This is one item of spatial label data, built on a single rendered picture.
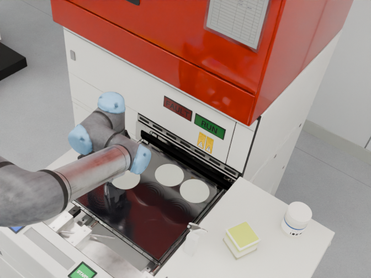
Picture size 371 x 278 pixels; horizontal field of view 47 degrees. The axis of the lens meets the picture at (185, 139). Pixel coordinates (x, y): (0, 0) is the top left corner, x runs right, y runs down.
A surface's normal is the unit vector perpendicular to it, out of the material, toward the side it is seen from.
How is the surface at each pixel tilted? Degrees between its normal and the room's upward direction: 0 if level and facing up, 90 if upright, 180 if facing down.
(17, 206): 56
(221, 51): 90
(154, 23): 90
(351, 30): 90
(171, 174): 0
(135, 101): 90
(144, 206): 0
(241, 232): 0
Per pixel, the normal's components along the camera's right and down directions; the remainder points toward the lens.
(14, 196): 0.51, -0.12
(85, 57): -0.58, 0.54
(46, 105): 0.10, -0.70
